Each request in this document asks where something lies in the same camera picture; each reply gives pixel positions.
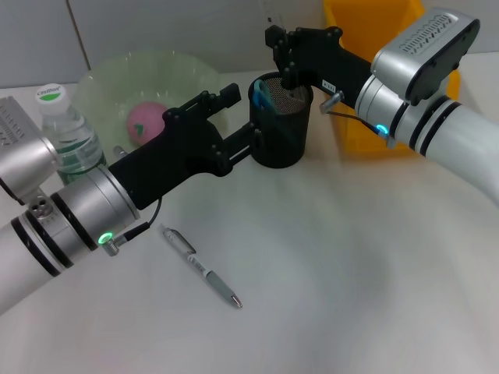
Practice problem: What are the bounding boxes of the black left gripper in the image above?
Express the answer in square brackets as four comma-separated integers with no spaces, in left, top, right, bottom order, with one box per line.
[108,83,263,212]

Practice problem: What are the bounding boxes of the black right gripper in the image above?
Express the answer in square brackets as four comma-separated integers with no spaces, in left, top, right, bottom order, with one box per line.
[264,24,376,105]

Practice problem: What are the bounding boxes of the blue scissors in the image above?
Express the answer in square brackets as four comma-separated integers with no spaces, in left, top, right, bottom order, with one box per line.
[251,79,281,115]

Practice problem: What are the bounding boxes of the black mesh pen cup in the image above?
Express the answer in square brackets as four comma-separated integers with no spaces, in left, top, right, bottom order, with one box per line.
[249,72,314,170]

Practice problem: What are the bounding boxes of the pink toy peach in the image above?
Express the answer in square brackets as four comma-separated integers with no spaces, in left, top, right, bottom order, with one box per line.
[126,101,169,148]

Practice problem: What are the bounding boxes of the clear green-label water bottle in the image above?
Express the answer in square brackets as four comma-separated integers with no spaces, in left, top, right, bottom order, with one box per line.
[34,82,108,186]

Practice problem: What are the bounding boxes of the grey-grip ballpoint pen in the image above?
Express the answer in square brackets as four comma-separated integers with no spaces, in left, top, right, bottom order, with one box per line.
[159,224,243,309]

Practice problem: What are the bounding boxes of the yellow plastic bin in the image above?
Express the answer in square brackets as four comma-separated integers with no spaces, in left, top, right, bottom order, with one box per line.
[321,0,462,156]

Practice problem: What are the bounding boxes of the green wavy glass bowl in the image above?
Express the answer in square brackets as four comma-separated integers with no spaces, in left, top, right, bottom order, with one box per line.
[73,49,229,157]

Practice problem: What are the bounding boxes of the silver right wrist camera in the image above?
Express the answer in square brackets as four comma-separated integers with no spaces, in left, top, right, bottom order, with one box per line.
[370,11,481,107]

